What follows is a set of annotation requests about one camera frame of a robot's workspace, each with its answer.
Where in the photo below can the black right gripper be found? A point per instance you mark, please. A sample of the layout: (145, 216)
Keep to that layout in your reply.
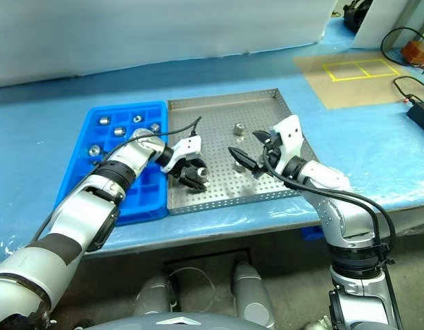
(273, 158)

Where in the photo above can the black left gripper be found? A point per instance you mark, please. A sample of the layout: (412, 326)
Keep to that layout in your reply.
(186, 166)

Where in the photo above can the metal roller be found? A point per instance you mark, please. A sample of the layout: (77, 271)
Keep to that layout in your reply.
(94, 150)
(137, 119)
(120, 131)
(202, 174)
(238, 168)
(238, 129)
(104, 120)
(155, 128)

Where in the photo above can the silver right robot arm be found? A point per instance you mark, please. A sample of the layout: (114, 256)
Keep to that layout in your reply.
(349, 220)

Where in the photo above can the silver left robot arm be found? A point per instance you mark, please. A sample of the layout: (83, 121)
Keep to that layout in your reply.
(70, 220)

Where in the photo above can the perforated steel tray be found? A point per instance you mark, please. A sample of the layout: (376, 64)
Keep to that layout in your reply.
(215, 113)

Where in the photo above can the blue compartment tray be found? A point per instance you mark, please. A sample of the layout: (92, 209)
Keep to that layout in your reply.
(148, 199)

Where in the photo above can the black floor mat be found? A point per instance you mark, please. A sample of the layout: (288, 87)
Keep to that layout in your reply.
(204, 258)

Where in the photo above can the blue plastic crate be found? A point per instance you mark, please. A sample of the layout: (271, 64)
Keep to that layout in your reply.
(311, 234)

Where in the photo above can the brown mat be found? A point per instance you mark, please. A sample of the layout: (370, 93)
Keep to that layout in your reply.
(352, 93)

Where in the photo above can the grey rounded left robot leg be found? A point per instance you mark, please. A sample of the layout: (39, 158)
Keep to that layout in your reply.
(153, 295)

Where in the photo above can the grey rounded robot leg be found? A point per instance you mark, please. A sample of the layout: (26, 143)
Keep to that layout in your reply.
(249, 295)
(153, 295)

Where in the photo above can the grey rounded right robot leg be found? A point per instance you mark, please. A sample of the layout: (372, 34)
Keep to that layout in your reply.
(249, 295)

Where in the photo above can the white backdrop panel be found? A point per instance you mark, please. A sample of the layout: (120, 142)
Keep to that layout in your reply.
(163, 34)

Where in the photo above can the grey robot torso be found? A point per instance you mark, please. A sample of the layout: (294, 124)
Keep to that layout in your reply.
(177, 323)

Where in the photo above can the blue plastic table cover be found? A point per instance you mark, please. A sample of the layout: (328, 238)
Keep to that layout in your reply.
(43, 120)

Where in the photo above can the black bag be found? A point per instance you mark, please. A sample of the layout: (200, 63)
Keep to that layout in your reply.
(356, 15)

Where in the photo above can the black power adapter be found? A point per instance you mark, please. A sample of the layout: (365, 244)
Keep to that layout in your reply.
(421, 113)

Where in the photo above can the white leaning board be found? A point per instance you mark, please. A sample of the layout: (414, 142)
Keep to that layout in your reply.
(387, 20)

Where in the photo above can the orange brown block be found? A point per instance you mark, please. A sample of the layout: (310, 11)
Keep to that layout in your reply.
(413, 51)

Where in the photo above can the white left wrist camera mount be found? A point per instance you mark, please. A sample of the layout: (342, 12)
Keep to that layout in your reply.
(189, 146)

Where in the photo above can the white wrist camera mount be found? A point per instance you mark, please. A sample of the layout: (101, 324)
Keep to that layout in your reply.
(289, 132)
(189, 146)

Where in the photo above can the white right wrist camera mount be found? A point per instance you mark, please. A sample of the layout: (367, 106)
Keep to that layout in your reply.
(289, 132)

